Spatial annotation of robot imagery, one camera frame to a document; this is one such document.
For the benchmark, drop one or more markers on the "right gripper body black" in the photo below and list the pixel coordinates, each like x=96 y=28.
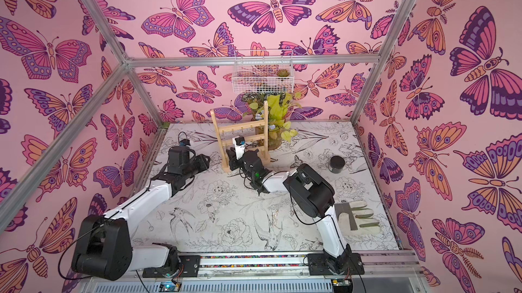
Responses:
x=235 y=159

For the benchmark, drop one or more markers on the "wooden jewelry display stand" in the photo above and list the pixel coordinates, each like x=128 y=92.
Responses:
x=255 y=133

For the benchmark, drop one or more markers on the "white wire basket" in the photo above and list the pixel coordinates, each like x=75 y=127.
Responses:
x=256 y=71

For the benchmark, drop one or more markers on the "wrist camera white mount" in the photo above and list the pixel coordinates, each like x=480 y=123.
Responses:
x=239 y=146
x=183 y=140

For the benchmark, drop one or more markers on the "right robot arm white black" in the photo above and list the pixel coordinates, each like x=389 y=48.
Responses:
x=312 y=194

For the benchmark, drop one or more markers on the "small succulent in basket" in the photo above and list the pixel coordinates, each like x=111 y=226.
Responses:
x=283 y=73

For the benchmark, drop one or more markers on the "potted green plant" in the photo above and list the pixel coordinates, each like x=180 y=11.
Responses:
x=279 y=105

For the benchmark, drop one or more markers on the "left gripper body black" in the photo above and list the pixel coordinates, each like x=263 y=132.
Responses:
x=197 y=166

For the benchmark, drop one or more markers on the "small black cylinder jar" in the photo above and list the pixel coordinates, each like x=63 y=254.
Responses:
x=336 y=164

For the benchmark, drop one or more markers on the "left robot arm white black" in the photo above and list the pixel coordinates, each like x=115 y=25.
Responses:
x=104 y=248

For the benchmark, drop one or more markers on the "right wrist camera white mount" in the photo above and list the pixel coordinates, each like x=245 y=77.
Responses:
x=239 y=146

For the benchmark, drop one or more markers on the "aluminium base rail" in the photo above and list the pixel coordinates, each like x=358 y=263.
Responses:
x=372 y=271

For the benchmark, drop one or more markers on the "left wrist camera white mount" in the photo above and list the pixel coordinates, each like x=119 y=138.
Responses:
x=183 y=140

